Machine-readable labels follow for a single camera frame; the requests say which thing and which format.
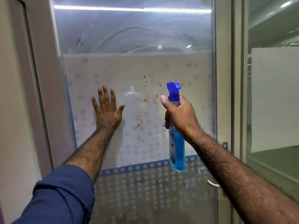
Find person's left hand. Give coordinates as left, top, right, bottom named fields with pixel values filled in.
left=91, top=86, right=126, bottom=132

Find person's right hand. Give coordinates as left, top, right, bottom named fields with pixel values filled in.
left=160, top=94, right=204, bottom=140

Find blue spray bottle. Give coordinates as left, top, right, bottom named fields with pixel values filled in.
left=166, top=81, right=186, bottom=172

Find frosted dotted glass door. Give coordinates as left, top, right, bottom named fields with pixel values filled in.
left=49, top=0, right=219, bottom=224

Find person's right forearm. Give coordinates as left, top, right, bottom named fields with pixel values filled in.
left=187, top=128, right=299, bottom=224

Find person's left forearm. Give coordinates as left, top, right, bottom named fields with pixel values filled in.
left=64, top=127, right=115, bottom=184

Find person's blue shirt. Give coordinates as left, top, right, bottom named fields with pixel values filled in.
left=12, top=164, right=96, bottom=224

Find silver door handle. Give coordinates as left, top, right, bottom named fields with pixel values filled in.
left=206, top=179, right=221, bottom=188

